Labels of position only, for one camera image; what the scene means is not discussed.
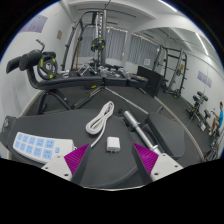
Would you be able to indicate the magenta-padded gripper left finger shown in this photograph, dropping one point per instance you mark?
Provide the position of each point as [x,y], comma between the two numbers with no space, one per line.
[76,160]

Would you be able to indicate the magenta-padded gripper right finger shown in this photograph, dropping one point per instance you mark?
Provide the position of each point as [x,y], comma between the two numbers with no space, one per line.
[148,160]

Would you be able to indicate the white charger block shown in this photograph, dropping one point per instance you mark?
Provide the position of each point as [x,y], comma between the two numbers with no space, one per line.
[113,144]

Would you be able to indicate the black bench seat pad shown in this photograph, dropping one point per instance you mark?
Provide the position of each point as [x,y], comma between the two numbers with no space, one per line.
[166,133]

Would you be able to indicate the white power strip, blue sockets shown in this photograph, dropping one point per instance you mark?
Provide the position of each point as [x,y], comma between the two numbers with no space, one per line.
[36,146]

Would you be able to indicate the black dumbbell stand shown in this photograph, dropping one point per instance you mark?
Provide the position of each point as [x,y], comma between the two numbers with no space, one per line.
[198,110]

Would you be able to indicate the black box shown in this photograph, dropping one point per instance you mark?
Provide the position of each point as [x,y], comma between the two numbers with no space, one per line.
[150,81]

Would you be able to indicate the black bench with roller pads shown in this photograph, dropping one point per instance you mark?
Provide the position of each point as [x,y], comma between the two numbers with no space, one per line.
[76,81]

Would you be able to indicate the person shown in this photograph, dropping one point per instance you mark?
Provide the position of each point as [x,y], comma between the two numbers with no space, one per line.
[220,116]

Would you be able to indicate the black squat rack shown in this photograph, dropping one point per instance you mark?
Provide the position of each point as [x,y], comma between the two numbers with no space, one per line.
[180,70]

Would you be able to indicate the black yellow weight plate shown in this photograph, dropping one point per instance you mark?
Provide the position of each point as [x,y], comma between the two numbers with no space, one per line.
[98,44]
[47,67]

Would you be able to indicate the white paper sign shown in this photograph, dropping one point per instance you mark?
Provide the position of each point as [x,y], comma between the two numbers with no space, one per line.
[147,62]

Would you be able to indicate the grey window curtain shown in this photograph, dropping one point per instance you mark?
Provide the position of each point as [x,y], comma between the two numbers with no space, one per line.
[116,45]
[141,50]

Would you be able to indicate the small purple wall poster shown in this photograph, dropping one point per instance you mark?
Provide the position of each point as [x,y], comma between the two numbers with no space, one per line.
[204,79]

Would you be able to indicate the small brown wall notice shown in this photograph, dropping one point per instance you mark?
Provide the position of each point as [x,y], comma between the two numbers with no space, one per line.
[59,35]

